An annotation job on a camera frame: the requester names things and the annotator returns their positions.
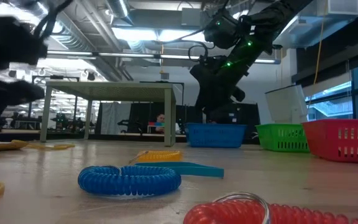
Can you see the yellow card pack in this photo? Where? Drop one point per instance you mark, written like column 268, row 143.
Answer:
column 8, row 146

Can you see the blue plastic basket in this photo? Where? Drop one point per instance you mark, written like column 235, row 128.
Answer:
column 214, row 137

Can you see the green plastic basket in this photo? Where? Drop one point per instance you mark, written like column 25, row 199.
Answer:
column 281, row 138

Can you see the teal rubber band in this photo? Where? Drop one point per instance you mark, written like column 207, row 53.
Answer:
column 194, row 169

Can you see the yellow coil wristband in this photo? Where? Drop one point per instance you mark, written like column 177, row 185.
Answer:
column 163, row 156

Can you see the red coil wristband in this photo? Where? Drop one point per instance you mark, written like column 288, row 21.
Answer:
column 228, row 214

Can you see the large blue coil wristband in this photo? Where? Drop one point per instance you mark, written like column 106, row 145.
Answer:
column 129, row 182

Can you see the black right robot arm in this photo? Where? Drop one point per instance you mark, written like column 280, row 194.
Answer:
column 269, row 18

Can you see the black equipment cabinet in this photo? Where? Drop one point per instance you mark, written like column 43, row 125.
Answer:
column 252, row 115

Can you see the person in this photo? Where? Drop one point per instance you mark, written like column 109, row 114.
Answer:
column 159, row 118

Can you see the long ceiling light bar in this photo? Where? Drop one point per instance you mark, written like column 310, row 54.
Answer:
column 129, row 55

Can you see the green perforated metal shelf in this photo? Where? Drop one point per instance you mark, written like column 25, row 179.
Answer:
column 113, row 91

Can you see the white curtain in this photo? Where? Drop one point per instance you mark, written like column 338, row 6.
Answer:
column 115, row 118

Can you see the red plastic basket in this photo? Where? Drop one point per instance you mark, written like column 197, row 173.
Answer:
column 337, row 140

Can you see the silver spiral duct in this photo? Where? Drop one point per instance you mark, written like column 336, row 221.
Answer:
column 73, row 40

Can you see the silver air duct box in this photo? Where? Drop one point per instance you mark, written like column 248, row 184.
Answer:
column 322, row 31

